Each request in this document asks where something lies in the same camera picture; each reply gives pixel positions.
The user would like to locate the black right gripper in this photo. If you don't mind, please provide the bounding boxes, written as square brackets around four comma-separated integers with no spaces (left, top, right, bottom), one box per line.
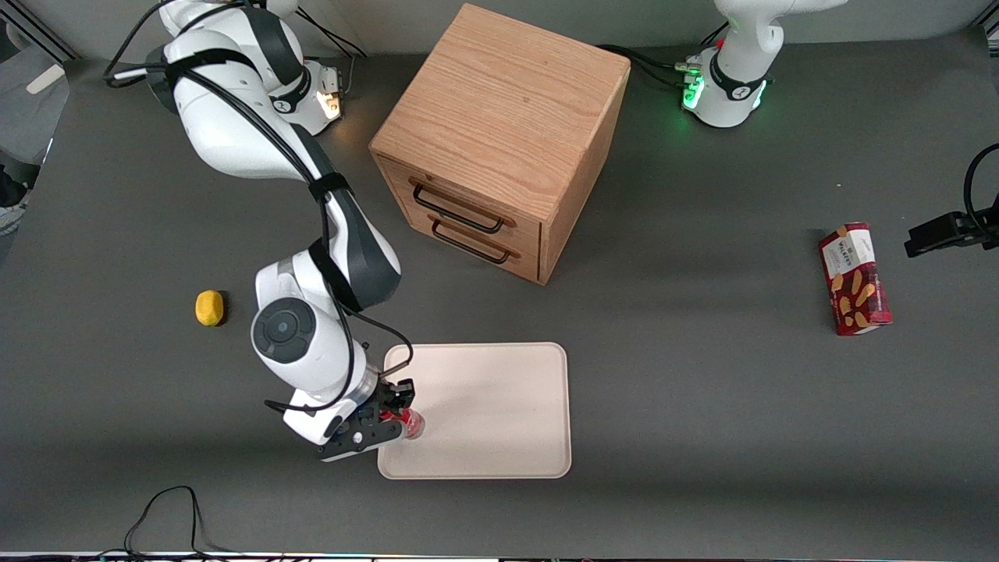
[355,379,417,438]

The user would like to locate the wooden drawer cabinet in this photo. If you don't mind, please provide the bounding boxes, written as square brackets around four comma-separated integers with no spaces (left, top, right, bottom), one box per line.
[368,2,631,286]

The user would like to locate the wooden drawer front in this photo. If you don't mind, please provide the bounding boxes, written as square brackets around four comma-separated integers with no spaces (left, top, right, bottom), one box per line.
[380,158,544,251]
[396,205,542,283]

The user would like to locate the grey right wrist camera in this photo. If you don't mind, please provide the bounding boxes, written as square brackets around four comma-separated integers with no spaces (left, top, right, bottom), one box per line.
[317,425,408,464]

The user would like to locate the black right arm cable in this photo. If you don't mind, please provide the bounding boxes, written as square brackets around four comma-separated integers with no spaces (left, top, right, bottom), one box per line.
[104,0,414,416]

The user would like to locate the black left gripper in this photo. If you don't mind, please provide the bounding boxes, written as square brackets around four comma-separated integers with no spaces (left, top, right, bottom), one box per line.
[904,209,999,259]

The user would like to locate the red coke bottle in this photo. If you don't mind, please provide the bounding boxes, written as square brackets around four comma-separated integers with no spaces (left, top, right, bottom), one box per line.
[382,406,427,443]

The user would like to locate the beige tape strip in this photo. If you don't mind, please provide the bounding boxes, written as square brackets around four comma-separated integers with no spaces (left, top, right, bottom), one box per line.
[26,64,68,95]

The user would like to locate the black wire drawer handle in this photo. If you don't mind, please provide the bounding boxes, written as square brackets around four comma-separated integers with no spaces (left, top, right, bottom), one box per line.
[431,217,513,265]
[411,181,507,235]

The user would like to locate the black arm base cables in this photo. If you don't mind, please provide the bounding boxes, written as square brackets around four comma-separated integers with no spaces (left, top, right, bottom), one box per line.
[597,43,703,88]
[295,16,372,98]

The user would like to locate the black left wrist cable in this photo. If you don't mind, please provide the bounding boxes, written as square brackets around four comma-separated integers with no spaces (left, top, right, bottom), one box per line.
[963,144,999,229]

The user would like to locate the black loose table cable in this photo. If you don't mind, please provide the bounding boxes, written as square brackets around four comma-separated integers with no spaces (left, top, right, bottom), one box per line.
[98,486,235,559]

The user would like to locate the dark grey table mat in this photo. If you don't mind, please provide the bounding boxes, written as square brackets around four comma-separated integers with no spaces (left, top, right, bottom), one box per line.
[0,27,999,557]

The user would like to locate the yellow lemon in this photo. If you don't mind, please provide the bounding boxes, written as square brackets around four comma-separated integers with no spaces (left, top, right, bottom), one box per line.
[195,290,226,327]

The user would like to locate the black left arm base cables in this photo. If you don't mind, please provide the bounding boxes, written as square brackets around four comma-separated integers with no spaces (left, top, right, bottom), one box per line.
[597,43,703,88]

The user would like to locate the black right arm base cables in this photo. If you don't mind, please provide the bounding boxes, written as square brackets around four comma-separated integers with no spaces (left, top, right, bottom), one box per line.
[295,16,372,98]

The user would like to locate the red cookie box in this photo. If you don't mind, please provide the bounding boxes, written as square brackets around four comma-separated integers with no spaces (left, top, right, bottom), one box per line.
[818,222,893,336]

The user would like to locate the beige rectangular tray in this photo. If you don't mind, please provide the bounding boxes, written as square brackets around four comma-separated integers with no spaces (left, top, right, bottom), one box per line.
[378,342,572,480]

